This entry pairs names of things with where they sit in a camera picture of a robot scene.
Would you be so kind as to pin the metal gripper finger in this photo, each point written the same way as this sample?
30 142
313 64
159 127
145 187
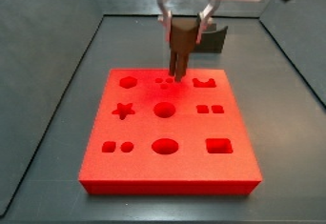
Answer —
165 17
206 13

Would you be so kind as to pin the brown three-prong peg object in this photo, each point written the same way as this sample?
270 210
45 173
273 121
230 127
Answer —
182 44

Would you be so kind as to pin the red foam shape-sorting block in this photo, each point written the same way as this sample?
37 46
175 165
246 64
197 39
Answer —
167 137

